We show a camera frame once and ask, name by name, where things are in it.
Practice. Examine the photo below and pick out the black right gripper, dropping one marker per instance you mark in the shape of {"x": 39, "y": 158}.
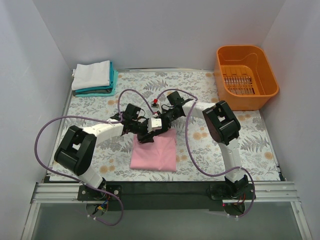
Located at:
{"x": 165, "y": 120}

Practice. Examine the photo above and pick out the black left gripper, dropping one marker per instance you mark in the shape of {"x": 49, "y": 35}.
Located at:
{"x": 145, "y": 130}

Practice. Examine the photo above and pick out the pink t shirt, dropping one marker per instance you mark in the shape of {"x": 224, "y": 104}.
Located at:
{"x": 159, "y": 155}

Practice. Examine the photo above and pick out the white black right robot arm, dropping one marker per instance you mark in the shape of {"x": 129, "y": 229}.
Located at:
{"x": 224, "y": 128}

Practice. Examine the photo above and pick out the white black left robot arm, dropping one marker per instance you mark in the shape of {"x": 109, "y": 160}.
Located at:
{"x": 76, "y": 150}

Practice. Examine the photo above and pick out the floral patterned table mat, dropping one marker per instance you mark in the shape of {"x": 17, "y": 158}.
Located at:
{"x": 112, "y": 158}

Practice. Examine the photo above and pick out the dark folded t shirt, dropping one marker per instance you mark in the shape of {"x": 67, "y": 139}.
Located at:
{"x": 98, "y": 91}

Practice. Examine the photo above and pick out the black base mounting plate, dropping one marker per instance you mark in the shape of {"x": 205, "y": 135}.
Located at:
{"x": 171, "y": 195}

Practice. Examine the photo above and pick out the orange plastic basket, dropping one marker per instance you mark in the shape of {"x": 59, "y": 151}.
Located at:
{"x": 244, "y": 77}

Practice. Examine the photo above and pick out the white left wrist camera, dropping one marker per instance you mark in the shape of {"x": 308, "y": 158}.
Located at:
{"x": 154, "y": 124}

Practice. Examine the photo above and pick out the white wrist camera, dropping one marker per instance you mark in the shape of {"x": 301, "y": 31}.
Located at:
{"x": 155, "y": 106}
{"x": 154, "y": 124}

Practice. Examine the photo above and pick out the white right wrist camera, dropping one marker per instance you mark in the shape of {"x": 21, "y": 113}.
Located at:
{"x": 155, "y": 106}

